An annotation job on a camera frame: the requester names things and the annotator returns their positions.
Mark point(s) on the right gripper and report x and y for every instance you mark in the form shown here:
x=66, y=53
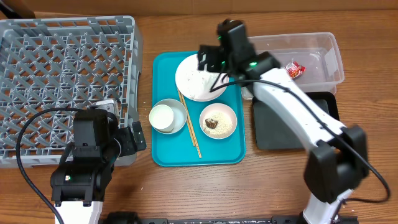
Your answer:
x=206, y=59

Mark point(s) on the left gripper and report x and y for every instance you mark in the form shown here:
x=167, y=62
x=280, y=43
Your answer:
x=130, y=147

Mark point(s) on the large white plate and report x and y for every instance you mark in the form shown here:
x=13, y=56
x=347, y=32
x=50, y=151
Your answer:
x=196, y=84

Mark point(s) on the white paper cup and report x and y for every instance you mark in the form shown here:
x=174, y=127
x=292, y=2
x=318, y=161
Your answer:
x=161, y=117

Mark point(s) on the wooden chopstick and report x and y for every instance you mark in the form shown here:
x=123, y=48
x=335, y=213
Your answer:
x=197, y=147
x=186, y=121

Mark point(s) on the small pink bowl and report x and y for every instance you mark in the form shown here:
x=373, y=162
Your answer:
x=219, y=107

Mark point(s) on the white bowl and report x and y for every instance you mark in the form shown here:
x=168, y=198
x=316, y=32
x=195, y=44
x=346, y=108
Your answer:
x=180, y=116

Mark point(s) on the brown food scrap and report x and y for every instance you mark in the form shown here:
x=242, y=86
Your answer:
x=211, y=123

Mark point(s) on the red snack wrapper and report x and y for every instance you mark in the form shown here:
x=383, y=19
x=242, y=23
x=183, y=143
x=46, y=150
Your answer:
x=294, y=69

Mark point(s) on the pile of rice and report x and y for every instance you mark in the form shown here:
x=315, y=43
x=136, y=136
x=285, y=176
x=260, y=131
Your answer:
x=223, y=128

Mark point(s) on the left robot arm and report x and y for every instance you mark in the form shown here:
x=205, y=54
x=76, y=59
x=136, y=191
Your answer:
x=79, y=183

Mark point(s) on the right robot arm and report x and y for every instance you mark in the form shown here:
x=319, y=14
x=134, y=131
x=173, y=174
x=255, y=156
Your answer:
x=337, y=155

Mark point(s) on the grey dishwasher rack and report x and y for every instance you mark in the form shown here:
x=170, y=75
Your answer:
x=49, y=67

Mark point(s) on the teal plastic tray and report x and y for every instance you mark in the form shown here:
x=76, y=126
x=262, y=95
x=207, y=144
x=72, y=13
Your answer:
x=173, y=150

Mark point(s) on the black tray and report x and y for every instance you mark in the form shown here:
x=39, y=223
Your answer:
x=271, y=131

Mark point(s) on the clear plastic bin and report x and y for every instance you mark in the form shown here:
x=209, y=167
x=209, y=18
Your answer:
x=318, y=52

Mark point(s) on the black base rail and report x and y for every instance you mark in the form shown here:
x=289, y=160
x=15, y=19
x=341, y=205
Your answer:
x=132, y=218

